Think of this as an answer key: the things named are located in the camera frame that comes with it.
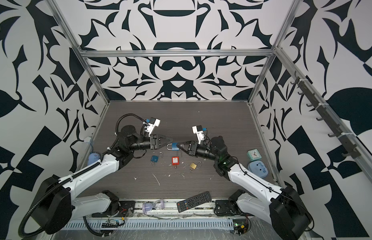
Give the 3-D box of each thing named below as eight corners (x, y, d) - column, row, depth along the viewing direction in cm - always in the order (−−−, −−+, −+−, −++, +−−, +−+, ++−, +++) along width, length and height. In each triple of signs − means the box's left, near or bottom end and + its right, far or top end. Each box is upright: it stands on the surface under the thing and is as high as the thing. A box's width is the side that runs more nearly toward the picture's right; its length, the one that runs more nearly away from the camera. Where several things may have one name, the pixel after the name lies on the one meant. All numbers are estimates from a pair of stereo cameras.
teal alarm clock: (249, 162, 93) (251, 159, 90) (245, 153, 96) (247, 150, 93) (259, 159, 94) (262, 157, 91) (254, 151, 97) (257, 148, 94)
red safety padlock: (171, 168, 89) (171, 167, 87) (172, 158, 93) (171, 156, 92) (179, 168, 89) (178, 167, 87) (179, 158, 93) (179, 156, 92)
